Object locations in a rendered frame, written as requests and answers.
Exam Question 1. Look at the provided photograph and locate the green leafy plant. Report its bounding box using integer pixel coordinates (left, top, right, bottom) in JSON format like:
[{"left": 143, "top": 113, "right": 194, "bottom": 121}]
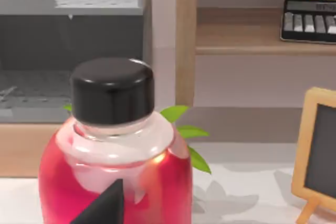
[{"left": 62, "top": 104, "right": 212, "bottom": 175}]

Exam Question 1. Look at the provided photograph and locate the wooden open shelf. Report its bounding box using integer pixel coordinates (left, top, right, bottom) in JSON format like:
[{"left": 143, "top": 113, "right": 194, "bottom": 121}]
[{"left": 174, "top": 0, "right": 336, "bottom": 109}]

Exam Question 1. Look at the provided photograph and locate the wooden framed blackboard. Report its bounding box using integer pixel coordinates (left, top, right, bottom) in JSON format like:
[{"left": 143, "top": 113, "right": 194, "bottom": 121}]
[{"left": 291, "top": 87, "right": 336, "bottom": 224}]

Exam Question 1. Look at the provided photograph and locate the red bottle with black cap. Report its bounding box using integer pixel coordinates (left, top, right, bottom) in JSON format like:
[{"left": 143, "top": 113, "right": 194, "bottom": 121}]
[{"left": 38, "top": 57, "right": 194, "bottom": 224}]

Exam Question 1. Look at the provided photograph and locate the black and grey calculator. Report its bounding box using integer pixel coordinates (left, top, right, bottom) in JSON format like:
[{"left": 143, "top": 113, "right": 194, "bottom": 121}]
[{"left": 279, "top": 0, "right": 336, "bottom": 44}]

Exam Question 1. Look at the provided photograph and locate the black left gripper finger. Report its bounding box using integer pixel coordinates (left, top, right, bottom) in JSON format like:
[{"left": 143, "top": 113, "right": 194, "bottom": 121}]
[{"left": 69, "top": 178, "right": 125, "bottom": 224}]

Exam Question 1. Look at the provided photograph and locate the pale wooden drawer front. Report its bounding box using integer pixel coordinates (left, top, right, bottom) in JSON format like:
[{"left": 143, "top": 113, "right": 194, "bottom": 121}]
[{"left": 0, "top": 122, "right": 69, "bottom": 179}]

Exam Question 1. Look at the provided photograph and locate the grey pierced drawer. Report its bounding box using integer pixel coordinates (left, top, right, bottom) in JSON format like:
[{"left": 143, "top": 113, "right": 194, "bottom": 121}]
[{"left": 0, "top": 0, "right": 153, "bottom": 124}]

